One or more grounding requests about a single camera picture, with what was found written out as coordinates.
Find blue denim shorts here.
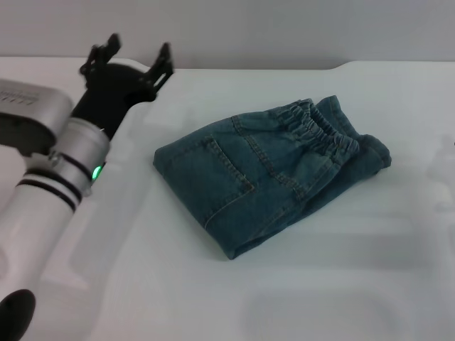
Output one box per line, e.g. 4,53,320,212
153,94,392,261

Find left wrist camera housing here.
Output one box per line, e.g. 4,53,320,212
0,78,74,156

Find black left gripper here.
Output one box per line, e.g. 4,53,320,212
70,33,175,140

